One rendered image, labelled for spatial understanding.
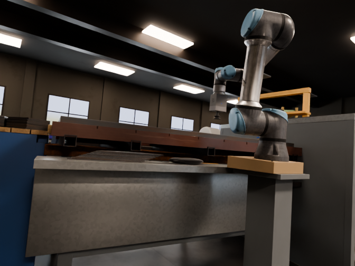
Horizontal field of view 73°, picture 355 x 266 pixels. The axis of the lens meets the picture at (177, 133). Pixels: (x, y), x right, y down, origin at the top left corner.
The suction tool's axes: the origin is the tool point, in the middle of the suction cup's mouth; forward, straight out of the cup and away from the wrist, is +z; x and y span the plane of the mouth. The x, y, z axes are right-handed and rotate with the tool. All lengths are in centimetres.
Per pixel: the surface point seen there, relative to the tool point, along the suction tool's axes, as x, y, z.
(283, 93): -222, -343, -103
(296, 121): 4, -72, -7
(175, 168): 29, 42, 27
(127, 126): 4, 58, 11
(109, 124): 4, 67, 10
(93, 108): -861, -57, -78
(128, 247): 5, 52, 70
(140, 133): 8, 52, 14
